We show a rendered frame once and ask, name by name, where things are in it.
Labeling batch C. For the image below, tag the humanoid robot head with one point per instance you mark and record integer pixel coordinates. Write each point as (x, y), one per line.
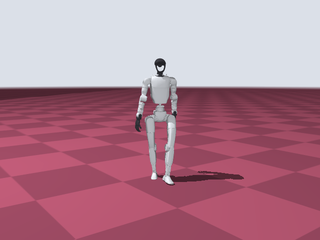
(160, 62)

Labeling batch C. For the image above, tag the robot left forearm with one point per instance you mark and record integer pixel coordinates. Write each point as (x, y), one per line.
(174, 106)

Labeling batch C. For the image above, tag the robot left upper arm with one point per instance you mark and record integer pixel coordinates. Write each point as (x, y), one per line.
(173, 88)

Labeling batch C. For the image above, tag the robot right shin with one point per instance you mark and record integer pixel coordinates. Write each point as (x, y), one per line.
(153, 159)

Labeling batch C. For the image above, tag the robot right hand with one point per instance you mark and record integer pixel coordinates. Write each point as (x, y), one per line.
(137, 123)

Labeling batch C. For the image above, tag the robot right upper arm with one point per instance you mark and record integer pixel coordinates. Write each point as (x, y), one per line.
(144, 89)

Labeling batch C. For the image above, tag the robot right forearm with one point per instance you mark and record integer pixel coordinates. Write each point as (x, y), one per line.
(140, 107)

